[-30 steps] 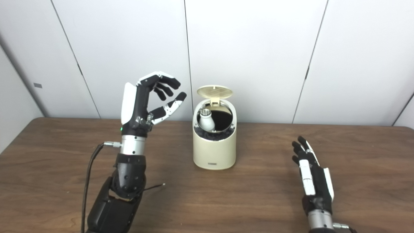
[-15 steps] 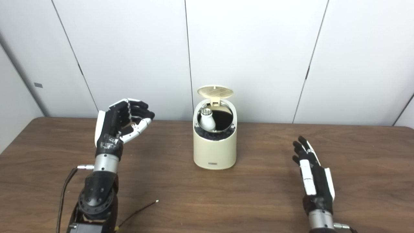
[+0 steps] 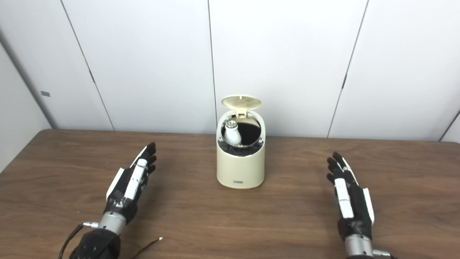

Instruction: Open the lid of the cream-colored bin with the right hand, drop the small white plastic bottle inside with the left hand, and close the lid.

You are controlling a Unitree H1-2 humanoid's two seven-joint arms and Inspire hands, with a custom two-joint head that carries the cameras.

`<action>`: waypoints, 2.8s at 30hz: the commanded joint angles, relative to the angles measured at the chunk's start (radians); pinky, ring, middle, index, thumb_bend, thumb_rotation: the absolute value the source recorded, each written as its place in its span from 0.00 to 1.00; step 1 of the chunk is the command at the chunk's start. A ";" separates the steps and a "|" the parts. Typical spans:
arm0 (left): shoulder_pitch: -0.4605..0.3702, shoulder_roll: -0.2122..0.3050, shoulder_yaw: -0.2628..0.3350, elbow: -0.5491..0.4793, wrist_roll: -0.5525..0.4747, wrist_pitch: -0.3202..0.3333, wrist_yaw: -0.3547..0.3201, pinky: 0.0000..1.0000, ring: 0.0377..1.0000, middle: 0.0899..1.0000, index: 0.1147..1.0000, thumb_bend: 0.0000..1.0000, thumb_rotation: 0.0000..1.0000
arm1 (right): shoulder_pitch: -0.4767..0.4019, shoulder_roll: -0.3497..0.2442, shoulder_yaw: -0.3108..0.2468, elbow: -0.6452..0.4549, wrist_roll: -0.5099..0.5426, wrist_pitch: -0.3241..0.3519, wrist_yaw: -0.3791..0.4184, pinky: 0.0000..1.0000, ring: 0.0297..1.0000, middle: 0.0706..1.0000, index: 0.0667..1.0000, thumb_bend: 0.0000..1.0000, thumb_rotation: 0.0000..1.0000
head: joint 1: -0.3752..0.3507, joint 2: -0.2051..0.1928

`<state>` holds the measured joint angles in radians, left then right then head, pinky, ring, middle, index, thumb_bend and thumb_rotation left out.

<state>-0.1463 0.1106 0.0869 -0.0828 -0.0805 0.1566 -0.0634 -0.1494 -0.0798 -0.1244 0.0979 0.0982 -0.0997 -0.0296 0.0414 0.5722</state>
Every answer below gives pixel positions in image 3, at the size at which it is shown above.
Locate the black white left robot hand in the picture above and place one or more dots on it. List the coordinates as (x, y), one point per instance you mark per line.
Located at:
(124, 187)

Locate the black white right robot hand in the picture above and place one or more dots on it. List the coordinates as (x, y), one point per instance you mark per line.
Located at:
(359, 208)

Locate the small white plastic bottle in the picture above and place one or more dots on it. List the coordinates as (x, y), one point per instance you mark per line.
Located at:
(231, 135)

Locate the cream round bin lid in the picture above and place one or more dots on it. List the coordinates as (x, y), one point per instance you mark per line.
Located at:
(241, 101)

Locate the cream-colored round bin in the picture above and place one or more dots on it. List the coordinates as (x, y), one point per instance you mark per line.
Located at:
(240, 171)

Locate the black bin liner bag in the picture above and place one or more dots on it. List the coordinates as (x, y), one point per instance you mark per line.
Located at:
(249, 135)

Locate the small grey wall label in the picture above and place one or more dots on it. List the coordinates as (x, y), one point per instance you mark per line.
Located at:
(45, 94)

